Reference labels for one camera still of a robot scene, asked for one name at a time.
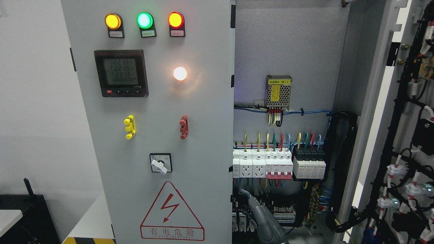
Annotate white glowing indicator lamp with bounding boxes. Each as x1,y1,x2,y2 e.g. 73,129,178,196
173,67,188,81

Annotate relay terminal block row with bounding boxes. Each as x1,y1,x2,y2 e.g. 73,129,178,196
231,194,296,233

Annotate green indicator lamp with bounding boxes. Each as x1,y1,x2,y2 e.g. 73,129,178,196
136,12,157,38

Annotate black surge protector module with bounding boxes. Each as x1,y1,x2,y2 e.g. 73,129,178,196
293,147,327,180

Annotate red triangle warning sticker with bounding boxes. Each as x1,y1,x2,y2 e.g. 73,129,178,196
140,181,205,241

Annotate black box with antenna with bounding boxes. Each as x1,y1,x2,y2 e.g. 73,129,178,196
0,178,60,244

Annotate white rotary selector switch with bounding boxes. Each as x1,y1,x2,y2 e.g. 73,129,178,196
149,153,173,175

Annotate yellow terminal clip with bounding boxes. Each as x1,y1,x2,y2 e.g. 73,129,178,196
123,115,136,140

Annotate black digital power meter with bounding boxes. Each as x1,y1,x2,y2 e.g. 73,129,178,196
94,49,149,97

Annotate grey cabinet door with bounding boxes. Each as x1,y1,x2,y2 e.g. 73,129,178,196
61,0,235,244
338,0,434,244

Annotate red indicator lamp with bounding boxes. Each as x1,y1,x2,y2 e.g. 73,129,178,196
168,12,185,37

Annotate white socket breaker row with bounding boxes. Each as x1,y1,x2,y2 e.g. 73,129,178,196
232,149,293,180

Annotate yellow indicator lamp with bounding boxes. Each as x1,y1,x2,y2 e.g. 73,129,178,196
104,13,125,38

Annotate metal mesh power supply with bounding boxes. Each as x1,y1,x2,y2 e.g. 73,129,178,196
265,75,293,108

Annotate red terminal clip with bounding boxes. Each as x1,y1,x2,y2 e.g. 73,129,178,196
179,115,189,140

